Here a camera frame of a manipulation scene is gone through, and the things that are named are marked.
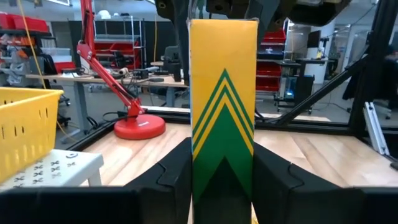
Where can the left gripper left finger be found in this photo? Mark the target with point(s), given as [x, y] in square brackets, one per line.
[93, 208]

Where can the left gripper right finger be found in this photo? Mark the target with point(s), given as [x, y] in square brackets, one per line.
[311, 208]

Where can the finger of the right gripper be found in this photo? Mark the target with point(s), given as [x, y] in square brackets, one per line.
[182, 46]
[264, 26]

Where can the yellow green crayon box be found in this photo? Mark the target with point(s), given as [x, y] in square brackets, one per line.
[224, 93]

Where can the yellow plastic basket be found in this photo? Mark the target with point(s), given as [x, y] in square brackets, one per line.
[28, 124]

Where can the red storage rack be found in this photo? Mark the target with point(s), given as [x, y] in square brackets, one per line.
[269, 71]

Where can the white perforated metal shelf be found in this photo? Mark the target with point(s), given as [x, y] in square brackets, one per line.
[62, 171]

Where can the wooden workbench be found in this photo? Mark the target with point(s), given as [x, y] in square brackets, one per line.
[77, 79]

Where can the red storage crate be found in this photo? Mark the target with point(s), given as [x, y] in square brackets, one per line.
[28, 23]

